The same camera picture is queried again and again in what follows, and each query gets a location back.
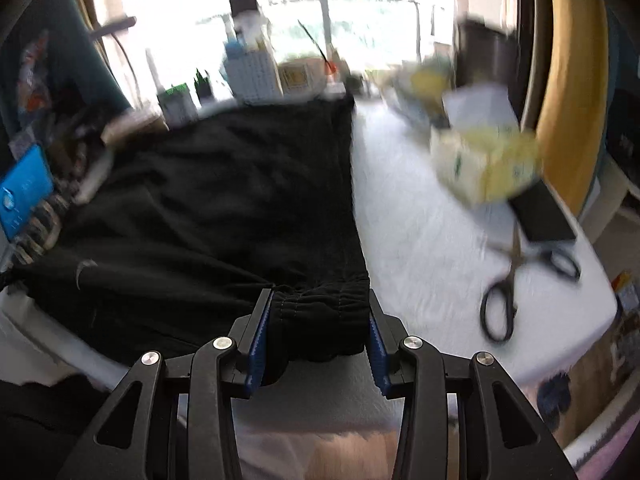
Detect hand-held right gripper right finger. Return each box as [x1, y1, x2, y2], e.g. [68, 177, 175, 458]
[369, 289, 576, 480]

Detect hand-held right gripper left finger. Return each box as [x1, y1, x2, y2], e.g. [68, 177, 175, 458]
[57, 289, 275, 480]

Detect black pants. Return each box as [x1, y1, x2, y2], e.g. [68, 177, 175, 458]
[10, 95, 373, 386]

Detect white quilted cover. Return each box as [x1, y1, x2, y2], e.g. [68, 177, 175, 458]
[0, 95, 618, 431]

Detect black phone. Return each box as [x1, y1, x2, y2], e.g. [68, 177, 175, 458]
[507, 180, 578, 243]

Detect yellow tissue box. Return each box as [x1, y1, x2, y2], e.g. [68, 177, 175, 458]
[430, 125, 543, 206]

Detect plaid cloth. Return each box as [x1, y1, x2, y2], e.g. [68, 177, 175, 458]
[10, 175, 76, 266]

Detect green and white milk carton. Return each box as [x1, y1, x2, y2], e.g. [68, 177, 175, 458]
[157, 85, 196, 123]

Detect white paper sheet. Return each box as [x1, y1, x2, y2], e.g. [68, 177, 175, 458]
[442, 84, 518, 128]

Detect white perforated basket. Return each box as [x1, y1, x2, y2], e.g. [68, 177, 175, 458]
[223, 55, 283, 106]

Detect white cup with yellow print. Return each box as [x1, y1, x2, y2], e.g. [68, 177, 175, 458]
[277, 60, 326, 96]

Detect yellow duck toy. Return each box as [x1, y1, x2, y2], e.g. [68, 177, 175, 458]
[410, 65, 447, 97]

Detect blue packet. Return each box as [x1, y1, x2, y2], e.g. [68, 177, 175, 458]
[0, 142, 55, 238]

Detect dark container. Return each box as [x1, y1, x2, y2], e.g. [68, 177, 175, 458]
[457, 20, 511, 86]

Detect black-handled scissors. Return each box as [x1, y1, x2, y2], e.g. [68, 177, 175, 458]
[480, 220, 583, 343]

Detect yellow wooden window frame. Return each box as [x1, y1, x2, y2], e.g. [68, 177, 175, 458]
[537, 0, 608, 213]

